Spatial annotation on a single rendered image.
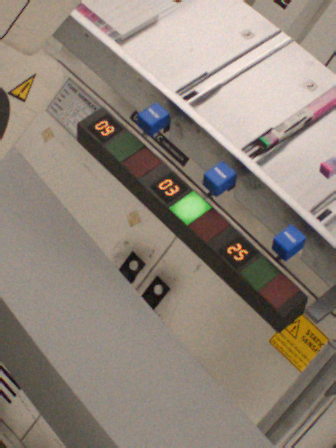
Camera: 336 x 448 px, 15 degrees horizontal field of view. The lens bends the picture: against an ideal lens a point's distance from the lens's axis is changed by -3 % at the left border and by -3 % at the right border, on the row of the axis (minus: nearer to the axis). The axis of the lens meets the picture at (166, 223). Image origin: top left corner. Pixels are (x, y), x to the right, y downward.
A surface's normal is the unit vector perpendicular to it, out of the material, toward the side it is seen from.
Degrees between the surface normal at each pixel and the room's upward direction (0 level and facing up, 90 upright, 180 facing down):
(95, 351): 0
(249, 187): 137
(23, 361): 90
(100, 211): 90
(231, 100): 47
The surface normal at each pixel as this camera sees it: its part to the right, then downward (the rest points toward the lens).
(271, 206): -0.74, 0.53
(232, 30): 0.05, -0.56
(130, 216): -0.47, -0.06
